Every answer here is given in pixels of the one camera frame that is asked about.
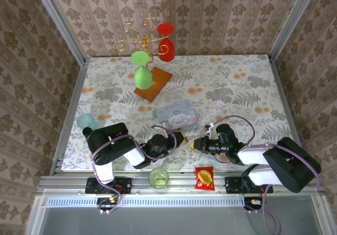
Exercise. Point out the cartoon dog tin box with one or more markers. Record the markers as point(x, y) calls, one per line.
point(176, 113)

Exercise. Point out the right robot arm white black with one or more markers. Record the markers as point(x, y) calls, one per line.
point(287, 164)

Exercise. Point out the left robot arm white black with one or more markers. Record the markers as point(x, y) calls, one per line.
point(110, 145)

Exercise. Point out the clear green plastic cup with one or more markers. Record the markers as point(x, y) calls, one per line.
point(158, 178)

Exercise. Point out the red snack packet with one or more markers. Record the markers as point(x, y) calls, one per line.
point(204, 178)

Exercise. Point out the floral tablecloth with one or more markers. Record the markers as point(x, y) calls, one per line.
point(210, 87)

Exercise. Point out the green wine glass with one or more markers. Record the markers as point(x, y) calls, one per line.
point(143, 78)

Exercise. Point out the pale teal plastic cup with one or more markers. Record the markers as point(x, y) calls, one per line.
point(84, 120)

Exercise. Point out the red wine glass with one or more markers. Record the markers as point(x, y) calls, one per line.
point(166, 50)

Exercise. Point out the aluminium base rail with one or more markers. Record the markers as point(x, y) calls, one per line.
point(181, 182)

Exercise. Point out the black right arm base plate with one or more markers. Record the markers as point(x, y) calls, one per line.
point(233, 185)

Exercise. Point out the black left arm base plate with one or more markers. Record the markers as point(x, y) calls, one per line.
point(123, 186)

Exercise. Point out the aluminium side rail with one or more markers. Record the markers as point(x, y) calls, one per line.
point(287, 108)
point(73, 100)

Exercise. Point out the aluminium frame post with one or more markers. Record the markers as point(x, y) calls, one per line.
point(292, 24)
point(60, 24)

